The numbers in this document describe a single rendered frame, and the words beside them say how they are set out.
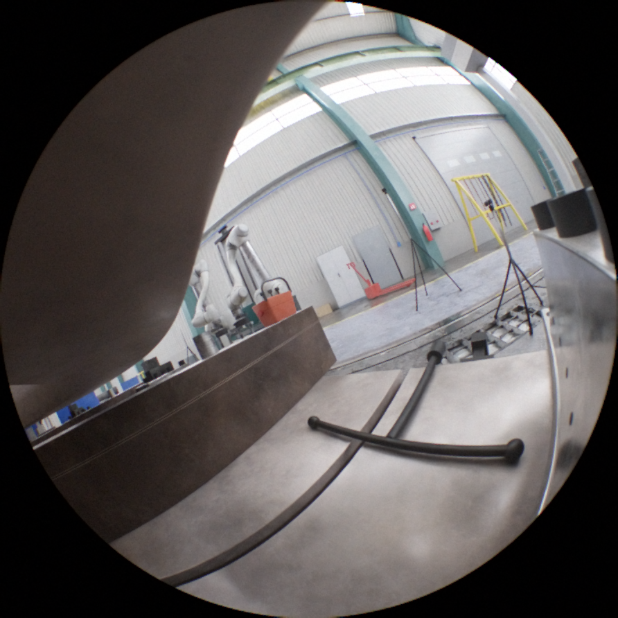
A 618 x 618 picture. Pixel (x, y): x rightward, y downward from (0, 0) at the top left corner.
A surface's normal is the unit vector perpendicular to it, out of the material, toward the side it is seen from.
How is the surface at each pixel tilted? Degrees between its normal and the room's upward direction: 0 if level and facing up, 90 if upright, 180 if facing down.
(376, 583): 0
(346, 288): 90
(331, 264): 90
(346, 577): 0
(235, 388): 90
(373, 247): 90
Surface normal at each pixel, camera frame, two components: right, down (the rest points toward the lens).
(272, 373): 0.73, -0.30
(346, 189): -0.26, 0.17
